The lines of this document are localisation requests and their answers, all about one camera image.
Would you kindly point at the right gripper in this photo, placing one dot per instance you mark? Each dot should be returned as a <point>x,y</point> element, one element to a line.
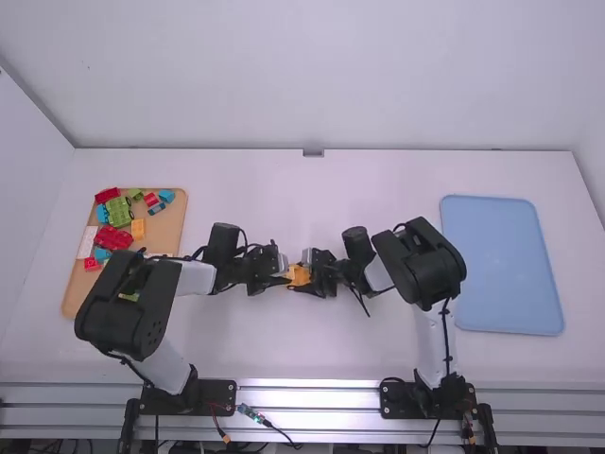
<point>328,269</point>

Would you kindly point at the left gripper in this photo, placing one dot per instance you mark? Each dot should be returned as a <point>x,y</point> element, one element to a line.
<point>260,267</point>

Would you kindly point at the yellow toy car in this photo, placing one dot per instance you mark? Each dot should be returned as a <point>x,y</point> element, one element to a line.
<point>299,275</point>

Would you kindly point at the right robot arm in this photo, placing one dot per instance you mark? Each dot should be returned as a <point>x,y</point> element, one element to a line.
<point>420,265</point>

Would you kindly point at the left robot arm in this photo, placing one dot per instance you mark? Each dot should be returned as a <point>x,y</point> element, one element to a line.
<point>123,307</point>

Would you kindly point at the silver rails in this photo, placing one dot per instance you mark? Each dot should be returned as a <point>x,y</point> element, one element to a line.
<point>307,402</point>

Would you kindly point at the tan tray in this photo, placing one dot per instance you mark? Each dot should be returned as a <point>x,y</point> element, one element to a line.
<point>160,227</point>

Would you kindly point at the blue toy brick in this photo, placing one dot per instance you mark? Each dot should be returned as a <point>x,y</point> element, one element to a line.
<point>167,196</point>
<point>102,255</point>
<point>102,214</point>

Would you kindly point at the teal toy brick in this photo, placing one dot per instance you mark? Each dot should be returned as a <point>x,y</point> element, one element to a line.
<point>156,209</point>

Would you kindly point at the orange toy brick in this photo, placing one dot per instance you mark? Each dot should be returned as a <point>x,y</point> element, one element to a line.
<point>138,229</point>

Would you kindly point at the large red toy brick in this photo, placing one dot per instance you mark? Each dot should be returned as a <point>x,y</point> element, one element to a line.
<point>113,237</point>

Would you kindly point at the green wheeled toy brick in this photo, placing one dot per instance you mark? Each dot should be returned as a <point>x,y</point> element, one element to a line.
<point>119,214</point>

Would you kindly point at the blue mat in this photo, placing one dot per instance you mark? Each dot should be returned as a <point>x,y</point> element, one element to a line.
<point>501,265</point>

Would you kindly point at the white toy brick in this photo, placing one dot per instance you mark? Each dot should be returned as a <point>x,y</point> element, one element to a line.
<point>88,242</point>

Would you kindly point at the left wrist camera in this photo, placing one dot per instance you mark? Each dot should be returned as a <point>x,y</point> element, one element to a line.
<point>282,265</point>

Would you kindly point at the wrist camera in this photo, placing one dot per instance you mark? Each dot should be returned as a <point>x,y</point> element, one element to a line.
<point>307,256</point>
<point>282,265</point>

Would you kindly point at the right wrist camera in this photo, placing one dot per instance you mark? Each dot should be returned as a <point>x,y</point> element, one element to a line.
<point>307,256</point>

